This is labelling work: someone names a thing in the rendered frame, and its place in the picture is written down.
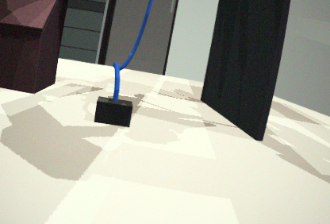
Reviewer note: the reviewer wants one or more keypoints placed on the blue cable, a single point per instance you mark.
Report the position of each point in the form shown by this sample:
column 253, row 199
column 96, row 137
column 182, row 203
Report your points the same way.
column 116, row 65

